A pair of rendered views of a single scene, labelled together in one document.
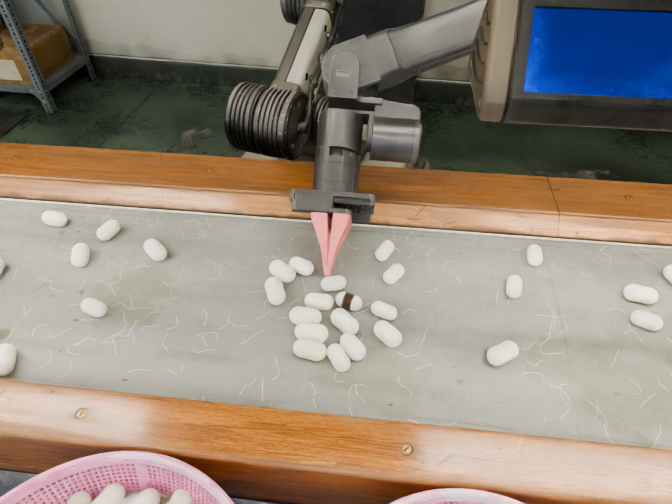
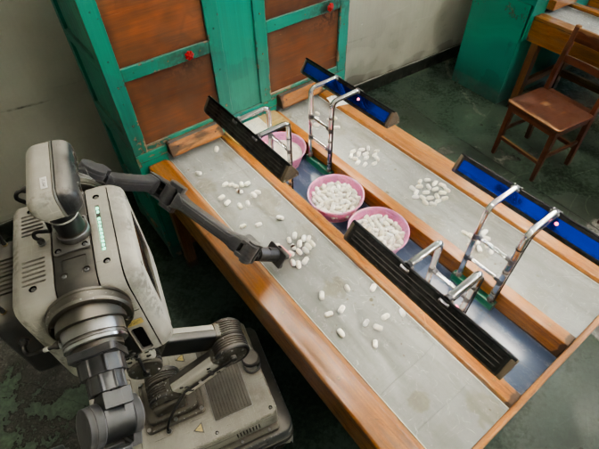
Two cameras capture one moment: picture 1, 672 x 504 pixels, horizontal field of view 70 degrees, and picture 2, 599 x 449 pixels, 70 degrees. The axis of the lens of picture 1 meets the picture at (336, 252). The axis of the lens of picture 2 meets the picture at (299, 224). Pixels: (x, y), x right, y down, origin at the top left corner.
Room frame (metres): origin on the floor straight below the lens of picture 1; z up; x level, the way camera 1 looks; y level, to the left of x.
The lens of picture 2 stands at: (1.12, 0.84, 2.16)
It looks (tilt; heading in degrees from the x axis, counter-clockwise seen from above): 48 degrees down; 227
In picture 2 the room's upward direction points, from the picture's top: 1 degrees counter-clockwise
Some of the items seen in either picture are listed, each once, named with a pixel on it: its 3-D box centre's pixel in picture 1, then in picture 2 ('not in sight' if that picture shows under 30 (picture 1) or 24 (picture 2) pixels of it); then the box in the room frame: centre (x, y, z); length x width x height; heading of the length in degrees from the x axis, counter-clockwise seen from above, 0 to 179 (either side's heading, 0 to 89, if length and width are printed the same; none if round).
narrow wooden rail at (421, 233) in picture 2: not in sight; (384, 206); (-0.12, 0.08, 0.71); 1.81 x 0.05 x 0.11; 84
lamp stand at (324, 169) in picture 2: not in sight; (332, 127); (-0.21, -0.34, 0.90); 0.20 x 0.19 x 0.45; 84
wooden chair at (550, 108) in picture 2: not in sight; (553, 107); (-1.93, 0.17, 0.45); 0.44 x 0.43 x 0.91; 75
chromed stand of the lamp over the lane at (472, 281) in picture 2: not in sight; (429, 306); (0.30, 0.58, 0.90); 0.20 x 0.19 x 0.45; 84
